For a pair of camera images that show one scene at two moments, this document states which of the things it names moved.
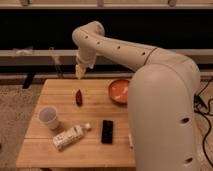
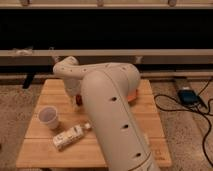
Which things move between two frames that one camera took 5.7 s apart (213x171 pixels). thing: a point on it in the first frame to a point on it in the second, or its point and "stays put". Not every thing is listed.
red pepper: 79,97 stays put
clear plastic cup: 48,116 stays put
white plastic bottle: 70,135 stays put
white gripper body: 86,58 to 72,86
